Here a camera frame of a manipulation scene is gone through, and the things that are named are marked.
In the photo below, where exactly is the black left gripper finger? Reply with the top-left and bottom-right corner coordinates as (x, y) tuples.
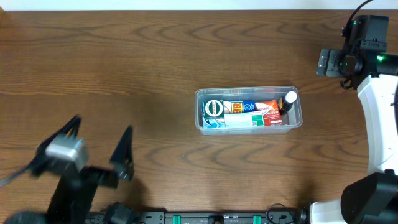
(109, 126), (134, 180)
(37, 115), (81, 152)

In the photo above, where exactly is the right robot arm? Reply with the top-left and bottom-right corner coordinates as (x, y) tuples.
(308, 15), (397, 223)

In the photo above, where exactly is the clear plastic container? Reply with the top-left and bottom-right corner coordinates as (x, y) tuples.
(195, 86), (303, 135)

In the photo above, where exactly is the white green Panadol box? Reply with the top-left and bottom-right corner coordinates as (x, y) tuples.
(224, 111), (264, 128)

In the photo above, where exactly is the black bottle white cap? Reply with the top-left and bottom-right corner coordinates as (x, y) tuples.
(278, 91), (298, 115)

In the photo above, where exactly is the blue Kool Fever box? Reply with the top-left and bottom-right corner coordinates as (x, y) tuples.
(202, 100), (255, 128)

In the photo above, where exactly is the red Panadol box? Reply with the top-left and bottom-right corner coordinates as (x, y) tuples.
(255, 100), (283, 126)

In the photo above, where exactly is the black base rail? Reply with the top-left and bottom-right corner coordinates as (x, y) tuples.
(86, 210), (312, 224)

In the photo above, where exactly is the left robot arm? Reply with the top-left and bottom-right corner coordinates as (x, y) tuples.
(1, 116), (134, 223)

